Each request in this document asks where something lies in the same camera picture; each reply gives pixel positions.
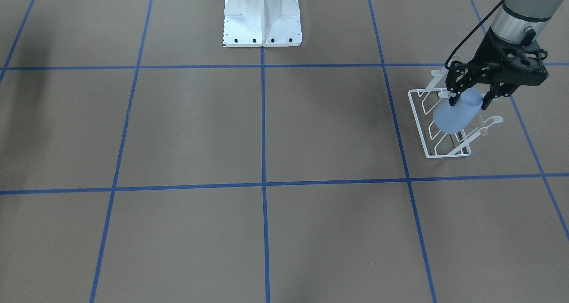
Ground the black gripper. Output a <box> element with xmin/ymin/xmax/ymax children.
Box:
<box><xmin>446</xmin><ymin>29</ymin><xmax>548</xmax><ymax>110</ymax></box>

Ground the white wire cup holder rack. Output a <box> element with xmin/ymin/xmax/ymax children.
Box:
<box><xmin>407</xmin><ymin>69</ymin><xmax>503</xmax><ymax>159</ymax></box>

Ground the black camera cable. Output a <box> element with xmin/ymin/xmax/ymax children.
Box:
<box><xmin>445</xmin><ymin>0</ymin><xmax>507</xmax><ymax>70</ymax></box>

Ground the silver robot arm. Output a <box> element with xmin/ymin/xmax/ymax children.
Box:
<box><xmin>445</xmin><ymin>0</ymin><xmax>564</xmax><ymax>109</ymax></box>

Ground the light blue plastic cup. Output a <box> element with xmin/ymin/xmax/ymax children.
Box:
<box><xmin>433</xmin><ymin>88</ymin><xmax>483</xmax><ymax>134</ymax></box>

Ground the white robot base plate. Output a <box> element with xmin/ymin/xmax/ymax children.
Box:
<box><xmin>222</xmin><ymin>0</ymin><xmax>303</xmax><ymax>48</ymax></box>

